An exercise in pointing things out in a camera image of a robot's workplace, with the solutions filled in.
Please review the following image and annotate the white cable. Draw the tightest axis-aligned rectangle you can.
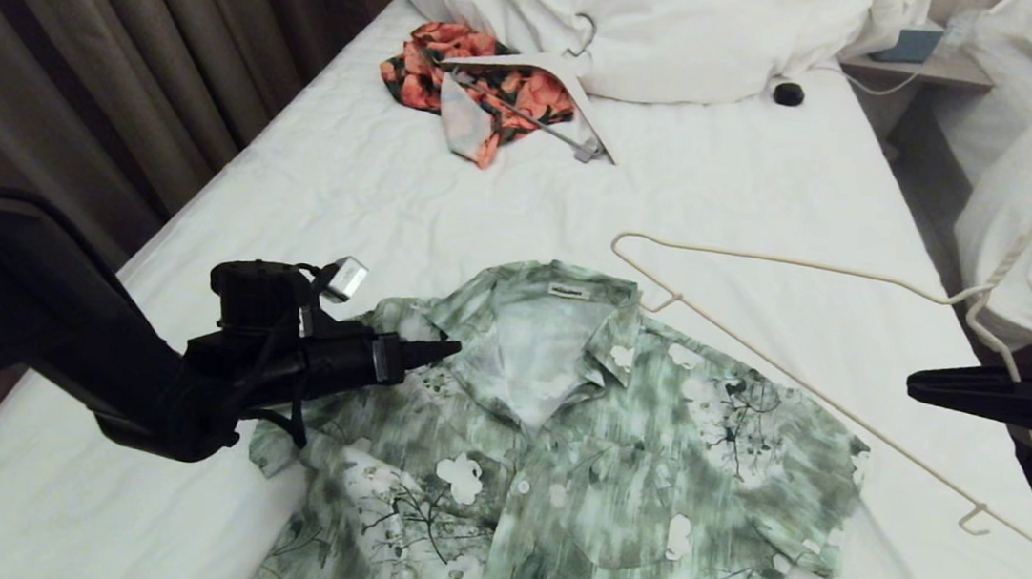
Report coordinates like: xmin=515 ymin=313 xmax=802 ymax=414
xmin=822 ymin=52 xmax=929 ymax=103

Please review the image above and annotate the brown curtain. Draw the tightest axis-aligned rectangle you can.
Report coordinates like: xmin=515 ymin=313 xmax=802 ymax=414
xmin=0 ymin=0 xmax=403 ymax=297

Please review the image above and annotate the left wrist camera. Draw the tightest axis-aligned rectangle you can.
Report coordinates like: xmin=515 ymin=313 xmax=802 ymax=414
xmin=299 ymin=251 xmax=372 ymax=343

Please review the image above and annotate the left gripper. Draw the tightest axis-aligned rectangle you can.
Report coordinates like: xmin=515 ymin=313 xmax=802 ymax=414
xmin=273 ymin=319 xmax=464 ymax=415

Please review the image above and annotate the orange floral shirt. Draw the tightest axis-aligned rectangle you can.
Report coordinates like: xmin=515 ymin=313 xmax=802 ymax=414
xmin=370 ymin=15 xmax=588 ymax=179

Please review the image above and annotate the bed with white sheet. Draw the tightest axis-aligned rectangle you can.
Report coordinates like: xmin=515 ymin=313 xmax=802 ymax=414
xmin=0 ymin=0 xmax=1032 ymax=579

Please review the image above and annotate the green floral shirt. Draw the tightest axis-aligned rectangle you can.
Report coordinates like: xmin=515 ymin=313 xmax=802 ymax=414
xmin=235 ymin=229 xmax=890 ymax=579

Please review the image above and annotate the white pillow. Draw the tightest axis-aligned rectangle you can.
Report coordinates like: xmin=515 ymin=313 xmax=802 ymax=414
xmin=387 ymin=0 xmax=908 ymax=132

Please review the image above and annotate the black cable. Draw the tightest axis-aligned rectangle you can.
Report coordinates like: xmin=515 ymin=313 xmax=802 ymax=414
xmin=239 ymin=373 xmax=318 ymax=452

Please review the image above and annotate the cream wire hanger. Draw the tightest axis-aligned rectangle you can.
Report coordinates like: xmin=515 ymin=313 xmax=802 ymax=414
xmin=584 ymin=110 xmax=1032 ymax=555

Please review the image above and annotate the bedside table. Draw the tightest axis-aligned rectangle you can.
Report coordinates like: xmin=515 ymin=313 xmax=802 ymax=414
xmin=832 ymin=42 xmax=999 ymax=153

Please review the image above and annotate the teal tissue box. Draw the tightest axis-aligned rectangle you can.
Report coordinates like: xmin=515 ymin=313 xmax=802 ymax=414
xmin=870 ymin=14 xmax=948 ymax=70

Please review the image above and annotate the white wooden hanger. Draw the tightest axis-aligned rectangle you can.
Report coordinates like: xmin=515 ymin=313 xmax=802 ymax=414
xmin=429 ymin=0 xmax=632 ymax=168

